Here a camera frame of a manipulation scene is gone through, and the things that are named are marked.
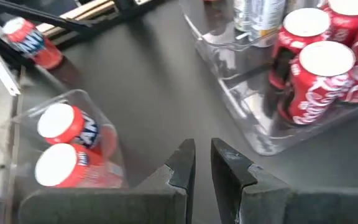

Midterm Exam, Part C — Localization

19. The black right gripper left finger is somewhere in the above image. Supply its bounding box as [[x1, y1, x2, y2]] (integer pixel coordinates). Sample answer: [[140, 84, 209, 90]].
[[19, 139, 196, 224]]

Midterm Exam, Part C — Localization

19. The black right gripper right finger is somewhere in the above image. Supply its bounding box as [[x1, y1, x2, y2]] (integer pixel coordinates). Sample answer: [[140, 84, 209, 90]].
[[211, 138, 358, 224]]

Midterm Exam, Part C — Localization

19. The white Celsius drink can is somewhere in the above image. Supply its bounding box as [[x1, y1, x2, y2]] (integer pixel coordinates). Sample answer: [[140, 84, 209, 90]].
[[253, 0, 287, 48], [233, 0, 259, 34]]

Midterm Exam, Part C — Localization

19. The black frame strut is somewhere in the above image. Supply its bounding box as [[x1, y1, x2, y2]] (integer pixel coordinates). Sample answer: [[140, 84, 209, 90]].
[[0, 0, 94, 34]]

